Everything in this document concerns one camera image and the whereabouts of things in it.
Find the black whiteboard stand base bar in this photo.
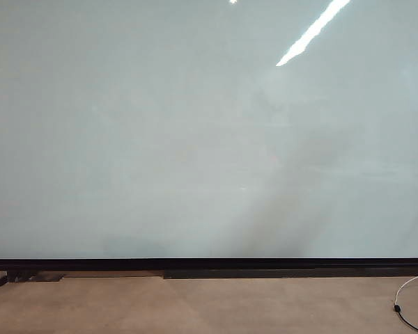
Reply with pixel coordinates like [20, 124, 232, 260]
[163, 268, 418, 280]

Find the glass whiteboard with black frame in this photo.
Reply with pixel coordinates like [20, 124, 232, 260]
[0, 0, 418, 271]

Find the dark metal floor bracket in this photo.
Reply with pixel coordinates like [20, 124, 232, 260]
[7, 272, 67, 283]

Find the white and black floor cable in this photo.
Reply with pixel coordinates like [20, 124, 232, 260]
[392, 273, 418, 330]

